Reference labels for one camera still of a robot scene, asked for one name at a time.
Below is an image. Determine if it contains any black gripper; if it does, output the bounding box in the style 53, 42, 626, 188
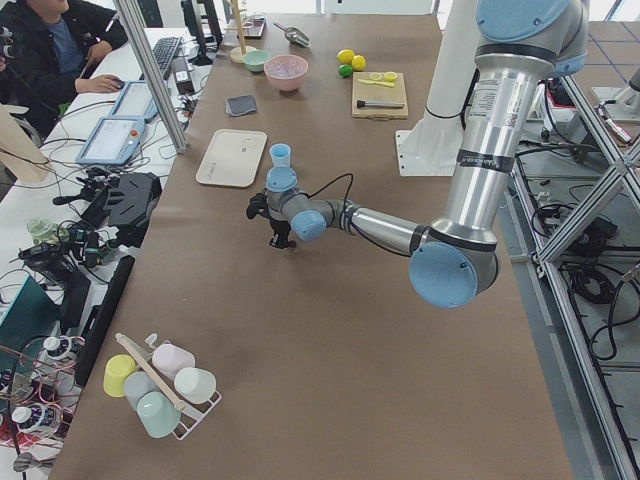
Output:
269, 218, 297, 249

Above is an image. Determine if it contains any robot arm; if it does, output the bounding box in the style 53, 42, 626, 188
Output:
260, 1, 589, 308

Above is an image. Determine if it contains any light blue plastic cup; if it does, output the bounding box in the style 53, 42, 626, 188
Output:
269, 143, 291, 167

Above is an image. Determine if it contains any pink plastic cup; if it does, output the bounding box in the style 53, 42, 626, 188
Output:
151, 343, 195, 381

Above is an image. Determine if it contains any white plastic cup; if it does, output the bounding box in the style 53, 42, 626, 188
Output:
174, 367, 217, 404

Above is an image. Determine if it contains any pink bowl of ice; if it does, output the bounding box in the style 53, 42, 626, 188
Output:
263, 54, 309, 92

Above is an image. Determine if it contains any wooden cup tree stand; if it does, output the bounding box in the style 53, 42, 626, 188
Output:
229, 0, 256, 64

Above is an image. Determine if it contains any grey plastic cup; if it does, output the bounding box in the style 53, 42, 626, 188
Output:
123, 370, 157, 410

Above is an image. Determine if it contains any yellow plastic cup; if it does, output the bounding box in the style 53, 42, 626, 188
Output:
103, 354, 137, 398

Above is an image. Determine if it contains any metal ice scoop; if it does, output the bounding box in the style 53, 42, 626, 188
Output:
273, 22, 310, 48

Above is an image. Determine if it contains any green plastic cup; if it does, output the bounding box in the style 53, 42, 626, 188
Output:
136, 391, 180, 438

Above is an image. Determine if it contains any cream rabbit serving tray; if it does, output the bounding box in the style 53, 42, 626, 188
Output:
195, 129, 267, 188

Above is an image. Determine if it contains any grey folded cloth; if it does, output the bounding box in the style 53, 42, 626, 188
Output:
225, 95, 257, 117

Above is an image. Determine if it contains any wooden cutting board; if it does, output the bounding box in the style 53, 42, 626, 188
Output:
351, 72, 409, 120

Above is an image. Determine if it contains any green lime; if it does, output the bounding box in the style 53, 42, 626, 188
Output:
338, 65, 353, 78

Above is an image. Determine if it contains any mint green bowl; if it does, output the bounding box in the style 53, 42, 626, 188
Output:
244, 50, 271, 73

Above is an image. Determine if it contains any yellow plastic knife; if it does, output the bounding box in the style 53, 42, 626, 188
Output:
357, 78, 396, 88

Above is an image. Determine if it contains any teach pendant lower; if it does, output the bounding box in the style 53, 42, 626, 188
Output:
76, 115, 146, 166

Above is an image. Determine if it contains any teach pendant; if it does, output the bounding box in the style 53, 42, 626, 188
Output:
111, 80, 158, 122
76, 115, 146, 166

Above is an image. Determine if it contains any yellow lemon near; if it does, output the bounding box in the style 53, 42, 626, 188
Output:
351, 55, 367, 71

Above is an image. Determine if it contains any yellow lemon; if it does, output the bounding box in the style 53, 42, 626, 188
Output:
336, 49, 355, 65
351, 55, 367, 71

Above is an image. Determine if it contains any yellow lemon far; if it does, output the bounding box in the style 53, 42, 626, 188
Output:
336, 49, 355, 65

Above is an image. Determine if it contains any lemon half lower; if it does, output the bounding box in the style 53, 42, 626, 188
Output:
383, 71, 398, 82

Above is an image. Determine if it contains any teach pendant upper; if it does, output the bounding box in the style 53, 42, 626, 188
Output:
111, 80, 158, 122

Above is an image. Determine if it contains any black keyboard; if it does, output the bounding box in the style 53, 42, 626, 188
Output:
152, 37, 183, 80

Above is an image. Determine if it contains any seated person dark jacket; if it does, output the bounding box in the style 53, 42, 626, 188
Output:
1, 1, 128, 137

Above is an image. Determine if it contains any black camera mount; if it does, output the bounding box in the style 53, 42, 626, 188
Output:
246, 192, 270, 220

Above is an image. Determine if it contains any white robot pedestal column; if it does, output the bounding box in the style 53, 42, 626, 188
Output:
396, 0, 480, 177

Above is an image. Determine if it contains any wooden rack handle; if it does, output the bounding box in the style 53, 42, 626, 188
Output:
115, 332, 186, 412

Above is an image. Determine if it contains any white wire cup rack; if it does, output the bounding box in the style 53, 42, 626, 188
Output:
137, 336, 222, 440

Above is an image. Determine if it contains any aluminium frame post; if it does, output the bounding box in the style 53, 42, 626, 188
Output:
114, 0, 187, 154

